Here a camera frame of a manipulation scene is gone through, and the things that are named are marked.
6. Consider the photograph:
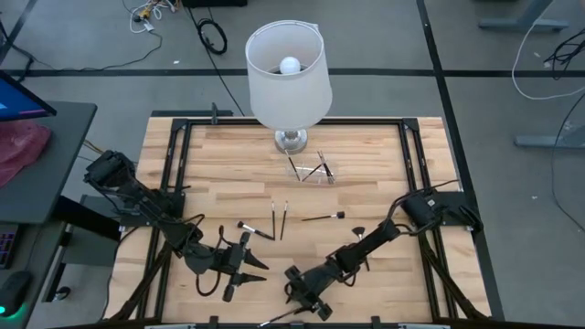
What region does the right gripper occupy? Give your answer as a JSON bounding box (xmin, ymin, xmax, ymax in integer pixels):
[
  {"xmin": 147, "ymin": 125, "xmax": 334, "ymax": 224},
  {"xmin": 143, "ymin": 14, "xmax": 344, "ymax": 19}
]
[{"xmin": 283, "ymin": 264, "xmax": 344, "ymax": 321}]

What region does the grey desk base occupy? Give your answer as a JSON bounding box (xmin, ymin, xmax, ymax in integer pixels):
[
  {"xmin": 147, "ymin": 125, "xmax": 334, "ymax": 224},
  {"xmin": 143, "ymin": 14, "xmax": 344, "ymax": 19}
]
[{"xmin": 43, "ymin": 194, "xmax": 122, "ymax": 303}]

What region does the black cable bundle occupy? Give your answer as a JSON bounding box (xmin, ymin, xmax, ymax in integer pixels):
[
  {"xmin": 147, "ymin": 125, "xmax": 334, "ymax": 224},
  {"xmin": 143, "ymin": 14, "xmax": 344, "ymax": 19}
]
[{"xmin": 543, "ymin": 27, "xmax": 585, "ymax": 81}]

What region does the computer monitor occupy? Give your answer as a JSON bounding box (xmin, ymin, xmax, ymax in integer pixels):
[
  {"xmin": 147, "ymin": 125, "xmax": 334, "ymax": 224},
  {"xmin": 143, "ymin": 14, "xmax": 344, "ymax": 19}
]
[{"xmin": 0, "ymin": 70, "xmax": 59, "ymax": 122}]

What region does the black lamp cord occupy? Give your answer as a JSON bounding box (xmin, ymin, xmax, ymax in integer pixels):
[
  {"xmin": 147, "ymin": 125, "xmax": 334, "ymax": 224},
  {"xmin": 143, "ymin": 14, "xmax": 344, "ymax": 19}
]
[{"xmin": 185, "ymin": 6, "xmax": 246, "ymax": 118}]

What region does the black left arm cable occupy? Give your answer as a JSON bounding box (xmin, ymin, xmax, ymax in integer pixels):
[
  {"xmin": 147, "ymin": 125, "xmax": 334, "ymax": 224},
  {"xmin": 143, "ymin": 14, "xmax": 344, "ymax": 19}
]
[{"xmin": 173, "ymin": 212, "xmax": 239, "ymax": 298}]

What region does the pink cloth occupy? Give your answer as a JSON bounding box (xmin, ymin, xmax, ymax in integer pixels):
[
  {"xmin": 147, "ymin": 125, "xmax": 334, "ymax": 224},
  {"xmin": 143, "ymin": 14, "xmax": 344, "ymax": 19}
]
[{"xmin": 0, "ymin": 121, "xmax": 52, "ymax": 188}]

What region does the black coiled cable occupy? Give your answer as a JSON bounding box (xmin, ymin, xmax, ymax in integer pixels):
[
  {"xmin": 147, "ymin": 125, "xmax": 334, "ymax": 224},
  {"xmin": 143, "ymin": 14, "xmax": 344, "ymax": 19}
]
[{"xmin": 196, "ymin": 17, "xmax": 229, "ymax": 56}]

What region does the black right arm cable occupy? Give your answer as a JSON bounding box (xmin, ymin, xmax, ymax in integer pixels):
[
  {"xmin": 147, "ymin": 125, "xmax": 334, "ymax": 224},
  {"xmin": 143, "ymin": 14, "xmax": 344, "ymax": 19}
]
[{"xmin": 386, "ymin": 179, "xmax": 461, "ymax": 237}]

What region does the white shade silver table lamp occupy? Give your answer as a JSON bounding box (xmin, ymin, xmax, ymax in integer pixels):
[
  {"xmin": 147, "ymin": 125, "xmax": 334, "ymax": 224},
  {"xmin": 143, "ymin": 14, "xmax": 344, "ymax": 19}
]
[{"xmin": 244, "ymin": 18, "xmax": 334, "ymax": 155}]

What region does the black operator desk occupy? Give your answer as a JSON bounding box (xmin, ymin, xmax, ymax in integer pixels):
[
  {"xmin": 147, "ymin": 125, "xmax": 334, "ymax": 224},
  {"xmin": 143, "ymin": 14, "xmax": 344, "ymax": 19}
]
[{"xmin": 0, "ymin": 101, "xmax": 99, "ymax": 226}]

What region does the white cable bundle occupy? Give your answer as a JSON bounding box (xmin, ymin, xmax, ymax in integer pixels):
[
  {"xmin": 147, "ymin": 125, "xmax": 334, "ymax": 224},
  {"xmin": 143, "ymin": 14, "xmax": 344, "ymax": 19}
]
[{"xmin": 121, "ymin": 0, "xmax": 179, "ymax": 36}]

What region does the large black-handled makeup brush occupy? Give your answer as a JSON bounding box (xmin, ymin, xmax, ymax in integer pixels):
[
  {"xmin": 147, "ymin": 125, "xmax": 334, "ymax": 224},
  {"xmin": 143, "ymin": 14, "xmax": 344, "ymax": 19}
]
[{"xmin": 257, "ymin": 306, "xmax": 305, "ymax": 329}]

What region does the computer mouse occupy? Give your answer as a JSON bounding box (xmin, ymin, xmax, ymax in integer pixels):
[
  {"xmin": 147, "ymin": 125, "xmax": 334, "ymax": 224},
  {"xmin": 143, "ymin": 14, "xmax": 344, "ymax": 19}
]
[{"xmin": 0, "ymin": 270, "xmax": 34, "ymax": 317}]

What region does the fluffy powder makeup brush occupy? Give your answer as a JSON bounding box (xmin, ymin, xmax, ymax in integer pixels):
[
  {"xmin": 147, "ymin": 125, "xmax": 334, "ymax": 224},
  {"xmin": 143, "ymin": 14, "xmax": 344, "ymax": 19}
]
[{"xmin": 236, "ymin": 220, "xmax": 276, "ymax": 242}]

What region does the fan makeup brush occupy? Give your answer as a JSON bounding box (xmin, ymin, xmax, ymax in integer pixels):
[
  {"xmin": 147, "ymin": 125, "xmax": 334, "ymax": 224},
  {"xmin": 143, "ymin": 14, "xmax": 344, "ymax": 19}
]
[{"xmin": 350, "ymin": 226, "xmax": 370, "ymax": 273}]

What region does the keyboard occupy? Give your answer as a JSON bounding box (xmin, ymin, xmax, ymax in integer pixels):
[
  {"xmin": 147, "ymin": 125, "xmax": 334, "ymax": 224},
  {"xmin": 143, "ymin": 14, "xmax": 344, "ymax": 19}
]
[{"xmin": 0, "ymin": 223, "xmax": 20, "ymax": 271}]

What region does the clear acrylic brush organizer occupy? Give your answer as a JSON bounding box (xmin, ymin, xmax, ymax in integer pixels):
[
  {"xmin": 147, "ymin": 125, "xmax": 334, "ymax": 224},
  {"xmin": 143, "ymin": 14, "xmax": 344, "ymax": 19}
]
[{"xmin": 285, "ymin": 153, "xmax": 338, "ymax": 186}]

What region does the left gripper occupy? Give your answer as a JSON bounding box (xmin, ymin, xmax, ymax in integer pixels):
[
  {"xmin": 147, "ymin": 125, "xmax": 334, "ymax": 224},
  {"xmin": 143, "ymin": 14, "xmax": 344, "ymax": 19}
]
[{"xmin": 207, "ymin": 230, "xmax": 270, "ymax": 303}]

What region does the grey table foot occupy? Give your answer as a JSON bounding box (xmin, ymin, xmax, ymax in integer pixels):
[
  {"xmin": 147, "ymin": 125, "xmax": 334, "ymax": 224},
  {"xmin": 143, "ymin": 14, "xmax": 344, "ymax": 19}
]
[
  {"xmin": 514, "ymin": 118, "xmax": 585, "ymax": 150},
  {"xmin": 478, "ymin": 0, "xmax": 570, "ymax": 33}
]

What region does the square-head makeup brush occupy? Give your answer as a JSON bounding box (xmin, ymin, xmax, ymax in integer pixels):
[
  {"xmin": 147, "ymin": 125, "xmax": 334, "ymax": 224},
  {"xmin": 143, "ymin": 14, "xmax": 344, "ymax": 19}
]
[{"xmin": 300, "ymin": 210, "xmax": 346, "ymax": 223}]

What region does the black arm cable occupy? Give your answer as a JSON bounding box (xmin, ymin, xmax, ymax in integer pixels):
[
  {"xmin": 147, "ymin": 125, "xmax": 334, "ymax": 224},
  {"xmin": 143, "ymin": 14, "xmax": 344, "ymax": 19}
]
[
  {"xmin": 173, "ymin": 212, "xmax": 239, "ymax": 298},
  {"xmin": 386, "ymin": 179, "xmax": 461, "ymax": 237}
]

